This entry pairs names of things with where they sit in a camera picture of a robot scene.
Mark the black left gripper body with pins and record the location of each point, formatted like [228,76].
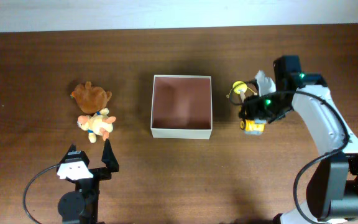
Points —
[92,185]

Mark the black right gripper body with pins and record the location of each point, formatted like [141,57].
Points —
[268,108]

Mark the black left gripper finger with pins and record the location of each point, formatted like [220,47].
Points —
[73,155]
[109,158]

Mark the grey yellow toy car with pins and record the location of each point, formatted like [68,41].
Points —
[253,127]

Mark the yellow plush duck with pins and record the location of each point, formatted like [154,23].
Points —
[99,124]

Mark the yellow wooden rattle drum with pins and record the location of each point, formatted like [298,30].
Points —
[240,88]

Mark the brown plush toy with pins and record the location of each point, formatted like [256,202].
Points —
[90,98]

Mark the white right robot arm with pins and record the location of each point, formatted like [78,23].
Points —
[325,190]

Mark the white cardboard box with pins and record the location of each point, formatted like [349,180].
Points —
[182,107]

